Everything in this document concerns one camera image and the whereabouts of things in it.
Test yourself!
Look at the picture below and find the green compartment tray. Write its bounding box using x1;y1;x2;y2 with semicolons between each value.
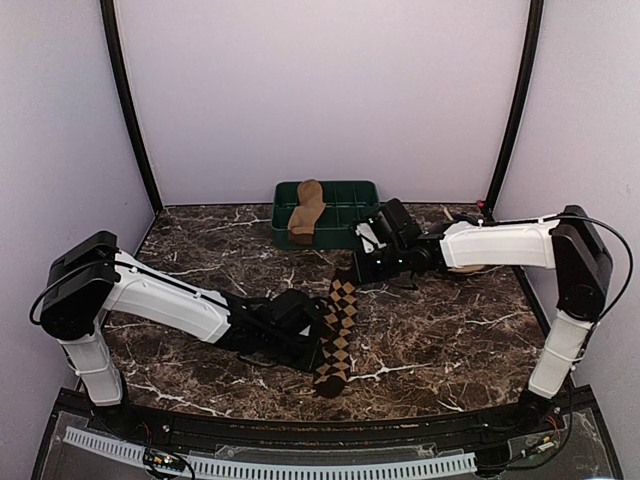
271;180;380;250

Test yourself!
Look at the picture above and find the dark blue mug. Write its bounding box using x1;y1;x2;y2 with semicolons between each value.
453;213;480;225

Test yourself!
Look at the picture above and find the white slotted cable duct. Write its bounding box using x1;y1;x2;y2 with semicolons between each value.
63;427;477;479

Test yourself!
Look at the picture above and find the black frame post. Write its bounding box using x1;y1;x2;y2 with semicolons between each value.
483;0;545;217
99;0;164;216

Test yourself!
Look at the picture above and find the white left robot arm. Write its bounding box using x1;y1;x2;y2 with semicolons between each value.
29;231;324;436

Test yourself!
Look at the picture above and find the small circuit board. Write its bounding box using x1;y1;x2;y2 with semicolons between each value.
142;448;187;475

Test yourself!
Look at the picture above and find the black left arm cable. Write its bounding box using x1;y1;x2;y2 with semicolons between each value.
28;249;121;326

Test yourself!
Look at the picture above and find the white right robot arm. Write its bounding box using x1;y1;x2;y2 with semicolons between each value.
353;199;616;434

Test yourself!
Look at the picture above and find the black right frame post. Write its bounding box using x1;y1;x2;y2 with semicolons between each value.
483;0;545;217

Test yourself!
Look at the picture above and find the black front table rail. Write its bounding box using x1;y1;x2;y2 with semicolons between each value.
124;402;551;451

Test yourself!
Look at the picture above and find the brown argyle sock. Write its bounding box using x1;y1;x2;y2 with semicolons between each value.
313;269;358;399

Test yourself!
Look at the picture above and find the cream floral plate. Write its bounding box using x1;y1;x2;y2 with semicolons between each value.
442;265;487;275

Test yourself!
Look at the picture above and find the black left frame post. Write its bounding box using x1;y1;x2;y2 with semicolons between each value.
99;0;164;216

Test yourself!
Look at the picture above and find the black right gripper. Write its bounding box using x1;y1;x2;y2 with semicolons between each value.
350;242;408;286

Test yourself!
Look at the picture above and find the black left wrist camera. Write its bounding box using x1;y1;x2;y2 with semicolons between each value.
270;289;321;336

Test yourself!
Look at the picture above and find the tan brown sock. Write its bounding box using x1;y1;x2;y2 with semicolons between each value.
287;179;326;246

